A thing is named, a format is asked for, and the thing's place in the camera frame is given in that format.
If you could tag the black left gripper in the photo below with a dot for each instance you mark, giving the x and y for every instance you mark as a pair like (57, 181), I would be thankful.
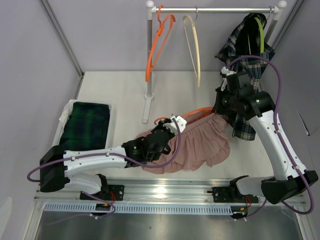
(162, 125)

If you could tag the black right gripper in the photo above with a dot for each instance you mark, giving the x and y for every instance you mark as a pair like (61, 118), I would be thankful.
(219, 108)

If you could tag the pink garment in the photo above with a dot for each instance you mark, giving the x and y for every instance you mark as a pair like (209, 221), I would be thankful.
(202, 142)

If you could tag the navy plaid skirt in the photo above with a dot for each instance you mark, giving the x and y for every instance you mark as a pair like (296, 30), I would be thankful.
(235, 47)

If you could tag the green hanger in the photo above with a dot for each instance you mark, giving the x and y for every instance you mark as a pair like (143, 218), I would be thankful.
(256, 43)

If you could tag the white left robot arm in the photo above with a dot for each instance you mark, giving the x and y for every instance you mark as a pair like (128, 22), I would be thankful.
(61, 169)

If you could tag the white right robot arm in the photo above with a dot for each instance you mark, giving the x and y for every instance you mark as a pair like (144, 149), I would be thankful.
(290, 176)

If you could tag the cream hanger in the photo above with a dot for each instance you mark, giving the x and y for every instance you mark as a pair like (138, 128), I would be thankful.
(190, 31)

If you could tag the dark green plaid garment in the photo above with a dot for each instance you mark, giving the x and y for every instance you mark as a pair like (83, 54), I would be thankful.
(86, 128)

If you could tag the white cloth in basket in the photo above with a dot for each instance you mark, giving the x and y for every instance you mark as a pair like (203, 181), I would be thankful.
(67, 110)

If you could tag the white perforated laundry basket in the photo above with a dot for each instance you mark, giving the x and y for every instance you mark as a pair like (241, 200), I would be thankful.
(111, 125)

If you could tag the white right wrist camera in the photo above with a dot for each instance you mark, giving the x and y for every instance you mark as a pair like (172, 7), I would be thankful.
(226, 72)

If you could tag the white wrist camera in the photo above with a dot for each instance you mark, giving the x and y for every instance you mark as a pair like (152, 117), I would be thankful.
(177, 123)
(226, 72)

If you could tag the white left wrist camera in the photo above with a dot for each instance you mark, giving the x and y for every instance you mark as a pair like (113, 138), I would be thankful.
(177, 123)

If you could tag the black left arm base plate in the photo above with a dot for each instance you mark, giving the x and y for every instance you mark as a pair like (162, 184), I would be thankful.
(113, 192)

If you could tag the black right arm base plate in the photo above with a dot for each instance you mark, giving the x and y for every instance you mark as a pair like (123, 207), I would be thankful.
(228, 194)

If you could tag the white slotted cable duct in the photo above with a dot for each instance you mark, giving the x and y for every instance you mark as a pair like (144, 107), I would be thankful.
(135, 208)

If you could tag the white clothes rack with rail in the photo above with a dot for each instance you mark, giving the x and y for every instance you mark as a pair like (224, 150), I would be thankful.
(166, 43)

